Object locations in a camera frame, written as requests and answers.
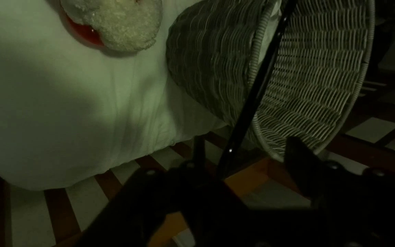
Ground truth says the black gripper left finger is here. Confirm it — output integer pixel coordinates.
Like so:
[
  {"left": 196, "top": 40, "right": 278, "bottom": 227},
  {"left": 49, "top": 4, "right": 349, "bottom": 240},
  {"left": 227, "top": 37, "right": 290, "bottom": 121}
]
[{"left": 192, "top": 136, "right": 208, "bottom": 172}]

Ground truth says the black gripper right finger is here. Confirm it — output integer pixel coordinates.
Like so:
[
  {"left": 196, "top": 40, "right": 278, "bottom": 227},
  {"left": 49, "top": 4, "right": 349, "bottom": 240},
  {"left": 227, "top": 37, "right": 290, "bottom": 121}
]
[{"left": 284, "top": 135, "right": 332, "bottom": 209}]

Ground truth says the black clothes hanger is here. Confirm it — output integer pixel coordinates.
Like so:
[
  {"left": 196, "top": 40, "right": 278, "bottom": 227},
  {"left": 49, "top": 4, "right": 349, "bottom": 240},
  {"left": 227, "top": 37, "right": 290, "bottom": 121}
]
[{"left": 215, "top": 0, "right": 300, "bottom": 179}]

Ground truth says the grey wicker basket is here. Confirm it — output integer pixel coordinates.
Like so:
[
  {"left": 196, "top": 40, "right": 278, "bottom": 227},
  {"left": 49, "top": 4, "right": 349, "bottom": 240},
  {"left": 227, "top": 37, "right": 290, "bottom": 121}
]
[{"left": 164, "top": 0, "right": 375, "bottom": 164}]

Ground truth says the white pillow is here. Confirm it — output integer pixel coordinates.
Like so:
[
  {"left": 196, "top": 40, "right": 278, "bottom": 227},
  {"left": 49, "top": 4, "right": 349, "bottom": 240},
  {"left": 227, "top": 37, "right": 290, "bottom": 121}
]
[{"left": 0, "top": 0, "right": 229, "bottom": 192}]

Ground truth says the white and red plush toy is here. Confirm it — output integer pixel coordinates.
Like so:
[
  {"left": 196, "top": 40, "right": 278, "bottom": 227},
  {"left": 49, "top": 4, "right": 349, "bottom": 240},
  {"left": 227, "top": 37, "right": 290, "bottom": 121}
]
[{"left": 59, "top": 0, "right": 164, "bottom": 58}]

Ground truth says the wooden bunk bed frame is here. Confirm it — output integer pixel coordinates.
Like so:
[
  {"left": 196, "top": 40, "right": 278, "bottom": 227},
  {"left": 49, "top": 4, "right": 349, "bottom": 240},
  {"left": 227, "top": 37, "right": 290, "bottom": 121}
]
[{"left": 0, "top": 68, "right": 395, "bottom": 247}]

